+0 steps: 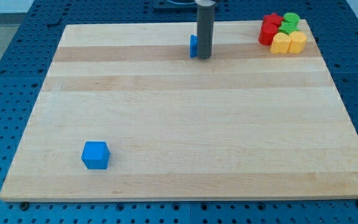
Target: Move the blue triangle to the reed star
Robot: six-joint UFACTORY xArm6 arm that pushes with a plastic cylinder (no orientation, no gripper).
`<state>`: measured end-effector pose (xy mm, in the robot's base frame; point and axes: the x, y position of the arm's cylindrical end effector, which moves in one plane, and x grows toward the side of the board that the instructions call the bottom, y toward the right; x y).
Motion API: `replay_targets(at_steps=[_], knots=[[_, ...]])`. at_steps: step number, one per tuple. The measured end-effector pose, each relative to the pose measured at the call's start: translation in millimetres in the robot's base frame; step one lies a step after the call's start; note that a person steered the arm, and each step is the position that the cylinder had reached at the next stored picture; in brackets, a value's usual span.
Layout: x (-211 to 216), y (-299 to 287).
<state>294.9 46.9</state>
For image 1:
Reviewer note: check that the green cylinder block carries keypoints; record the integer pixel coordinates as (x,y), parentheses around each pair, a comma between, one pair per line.
(291,17)

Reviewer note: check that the red star block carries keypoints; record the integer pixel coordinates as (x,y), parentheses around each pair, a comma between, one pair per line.
(273,18)

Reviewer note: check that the yellow hexagon block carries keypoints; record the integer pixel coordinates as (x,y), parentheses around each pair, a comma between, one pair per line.
(298,42)

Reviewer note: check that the light wooden board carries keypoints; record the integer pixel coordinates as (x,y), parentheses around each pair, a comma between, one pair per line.
(245,124)

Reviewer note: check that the blue triangle block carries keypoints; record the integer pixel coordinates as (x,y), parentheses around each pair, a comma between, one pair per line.
(193,52)

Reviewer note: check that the green star block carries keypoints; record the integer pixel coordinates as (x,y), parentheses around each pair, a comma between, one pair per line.
(288,27)

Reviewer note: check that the yellow heart block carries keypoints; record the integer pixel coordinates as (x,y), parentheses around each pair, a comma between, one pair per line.
(280,44)

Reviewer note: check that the blue cube block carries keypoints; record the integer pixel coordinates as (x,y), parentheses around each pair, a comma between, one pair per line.
(95,155)

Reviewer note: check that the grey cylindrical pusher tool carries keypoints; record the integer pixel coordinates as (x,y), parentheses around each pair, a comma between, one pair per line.
(205,24)

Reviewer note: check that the red cylinder block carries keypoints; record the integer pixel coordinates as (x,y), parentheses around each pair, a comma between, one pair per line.
(267,33)

